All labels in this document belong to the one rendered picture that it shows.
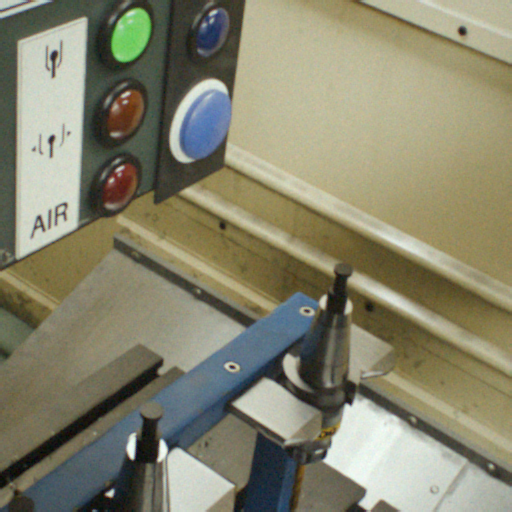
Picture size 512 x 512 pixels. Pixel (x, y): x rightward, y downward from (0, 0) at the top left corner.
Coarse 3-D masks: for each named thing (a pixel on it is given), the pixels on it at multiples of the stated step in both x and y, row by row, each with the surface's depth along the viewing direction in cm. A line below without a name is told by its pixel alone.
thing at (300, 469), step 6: (300, 468) 102; (300, 474) 103; (294, 480) 104; (300, 480) 103; (294, 486) 104; (300, 486) 104; (294, 492) 104; (294, 498) 104; (288, 504) 105; (294, 504) 105; (294, 510) 105
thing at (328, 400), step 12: (300, 348) 98; (288, 360) 96; (288, 372) 95; (288, 384) 95; (300, 384) 94; (348, 384) 96; (300, 396) 94; (312, 396) 94; (324, 396) 94; (336, 396) 94; (348, 396) 96; (324, 408) 95; (336, 408) 95
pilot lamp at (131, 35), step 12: (132, 12) 41; (144, 12) 42; (120, 24) 41; (132, 24) 41; (144, 24) 42; (120, 36) 41; (132, 36) 41; (144, 36) 42; (120, 48) 41; (132, 48) 42; (120, 60) 42
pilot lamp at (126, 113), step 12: (120, 96) 43; (132, 96) 43; (120, 108) 43; (132, 108) 43; (108, 120) 43; (120, 120) 43; (132, 120) 44; (108, 132) 43; (120, 132) 44; (132, 132) 44
